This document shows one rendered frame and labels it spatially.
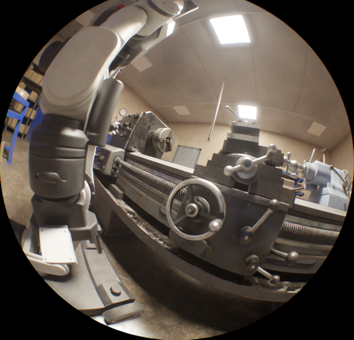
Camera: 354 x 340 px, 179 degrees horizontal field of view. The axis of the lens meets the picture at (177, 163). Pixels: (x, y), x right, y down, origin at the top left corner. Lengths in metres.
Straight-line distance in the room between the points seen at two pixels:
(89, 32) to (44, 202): 0.19
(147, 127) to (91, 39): 1.15
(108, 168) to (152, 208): 0.57
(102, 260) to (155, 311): 0.43
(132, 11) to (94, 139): 0.23
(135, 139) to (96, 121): 1.01
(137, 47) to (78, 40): 0.33
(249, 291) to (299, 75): 3.23
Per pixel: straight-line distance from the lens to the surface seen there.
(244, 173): 0.35
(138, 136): 1.17
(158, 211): 0.75
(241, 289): 0.55
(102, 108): 0.16
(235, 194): 0.40
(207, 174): 0.43
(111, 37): 0.16
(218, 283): 0.53
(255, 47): 2.77
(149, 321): 0.81
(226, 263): 0.47
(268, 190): 0.42
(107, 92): 0.17
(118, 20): 0.24
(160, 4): 0.30
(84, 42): 0.15
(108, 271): 0.70
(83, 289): 0.65
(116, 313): 0.60
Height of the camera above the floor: 0.77
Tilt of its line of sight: 7 degrees up
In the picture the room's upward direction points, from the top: 21 degrees clockwise
